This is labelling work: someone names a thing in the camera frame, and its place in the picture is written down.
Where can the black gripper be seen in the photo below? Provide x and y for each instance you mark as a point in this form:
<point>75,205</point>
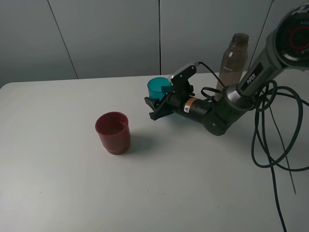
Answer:
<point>172,102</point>

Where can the teal translucent plastic cup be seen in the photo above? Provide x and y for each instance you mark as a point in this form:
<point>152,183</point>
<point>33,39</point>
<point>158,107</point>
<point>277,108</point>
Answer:
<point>154,87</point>

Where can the brown translucent water bottle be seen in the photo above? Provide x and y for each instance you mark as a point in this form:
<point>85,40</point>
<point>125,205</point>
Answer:
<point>234,60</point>

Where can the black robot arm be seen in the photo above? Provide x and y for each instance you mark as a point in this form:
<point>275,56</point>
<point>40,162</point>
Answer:
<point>286,48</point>

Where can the red plastic cup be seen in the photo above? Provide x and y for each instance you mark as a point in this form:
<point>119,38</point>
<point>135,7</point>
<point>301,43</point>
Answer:
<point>114,133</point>

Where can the wrist camera with black bracket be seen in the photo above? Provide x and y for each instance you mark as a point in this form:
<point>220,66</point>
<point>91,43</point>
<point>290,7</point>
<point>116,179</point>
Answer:
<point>179,79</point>

